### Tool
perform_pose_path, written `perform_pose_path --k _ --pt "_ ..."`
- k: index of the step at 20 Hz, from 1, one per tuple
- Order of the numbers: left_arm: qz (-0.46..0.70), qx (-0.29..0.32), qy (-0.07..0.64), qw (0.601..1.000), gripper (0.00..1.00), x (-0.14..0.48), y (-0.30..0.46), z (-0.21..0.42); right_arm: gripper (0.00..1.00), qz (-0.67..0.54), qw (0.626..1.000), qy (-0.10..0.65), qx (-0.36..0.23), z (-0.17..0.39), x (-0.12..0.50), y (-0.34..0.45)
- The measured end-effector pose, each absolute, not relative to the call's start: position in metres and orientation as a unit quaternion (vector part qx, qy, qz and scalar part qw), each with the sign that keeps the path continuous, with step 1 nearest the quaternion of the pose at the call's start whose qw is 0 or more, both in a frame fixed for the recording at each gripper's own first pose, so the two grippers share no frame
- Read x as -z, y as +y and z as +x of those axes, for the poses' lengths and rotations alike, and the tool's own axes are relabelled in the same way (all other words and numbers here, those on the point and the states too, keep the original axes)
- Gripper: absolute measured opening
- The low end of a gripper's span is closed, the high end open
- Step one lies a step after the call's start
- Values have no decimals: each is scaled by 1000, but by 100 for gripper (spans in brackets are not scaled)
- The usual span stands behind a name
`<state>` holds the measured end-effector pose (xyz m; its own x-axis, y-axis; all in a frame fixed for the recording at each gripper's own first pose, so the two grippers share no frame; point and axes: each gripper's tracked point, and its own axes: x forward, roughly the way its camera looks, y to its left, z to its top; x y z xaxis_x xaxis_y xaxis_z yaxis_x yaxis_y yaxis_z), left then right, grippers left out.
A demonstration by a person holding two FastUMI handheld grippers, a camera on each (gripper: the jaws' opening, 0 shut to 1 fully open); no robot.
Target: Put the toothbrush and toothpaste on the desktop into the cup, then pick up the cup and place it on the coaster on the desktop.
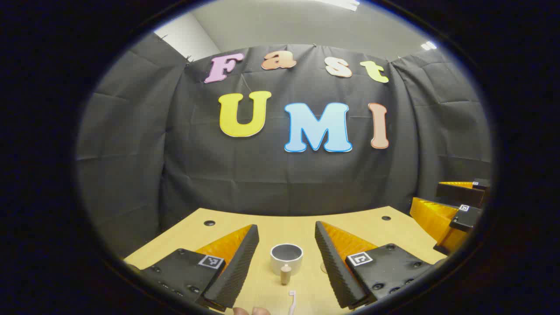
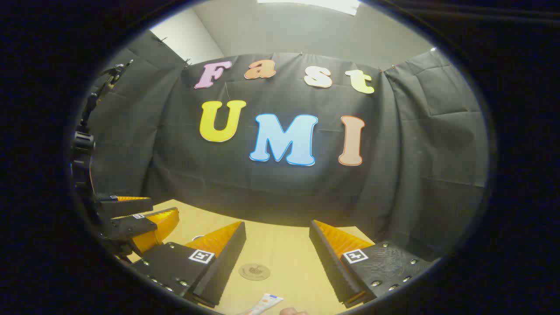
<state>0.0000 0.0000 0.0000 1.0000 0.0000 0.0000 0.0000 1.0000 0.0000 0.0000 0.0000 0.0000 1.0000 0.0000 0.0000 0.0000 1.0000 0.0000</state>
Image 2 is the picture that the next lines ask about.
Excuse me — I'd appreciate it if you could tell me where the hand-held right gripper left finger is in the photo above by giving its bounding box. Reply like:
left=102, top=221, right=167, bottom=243
left=131, top=221, right=247, bottom=308

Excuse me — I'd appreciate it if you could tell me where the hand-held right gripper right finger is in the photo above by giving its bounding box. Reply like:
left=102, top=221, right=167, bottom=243
left=309, top=220, right=434, bottom=309

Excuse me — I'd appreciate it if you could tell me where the round cork coaster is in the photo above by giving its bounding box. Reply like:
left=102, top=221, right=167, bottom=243
left=238, top=263, right=271, bottom=281

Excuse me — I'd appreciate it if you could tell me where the white toothpaste tube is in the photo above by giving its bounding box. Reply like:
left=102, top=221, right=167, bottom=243
left=238, top=293, right=284, bottom=315

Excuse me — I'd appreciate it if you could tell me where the wooden desktop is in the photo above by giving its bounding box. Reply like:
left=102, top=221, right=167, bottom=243
left=127, top=199, right=377, bottom=315

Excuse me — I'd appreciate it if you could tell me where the black backdrop cloth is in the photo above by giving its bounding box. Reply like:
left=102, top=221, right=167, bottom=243
left=83, top=30, right=490, bottom=263

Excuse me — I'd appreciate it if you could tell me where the ceiling light panel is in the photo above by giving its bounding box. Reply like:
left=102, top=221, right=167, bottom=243
left=257, top=0, right=360, bottom=16

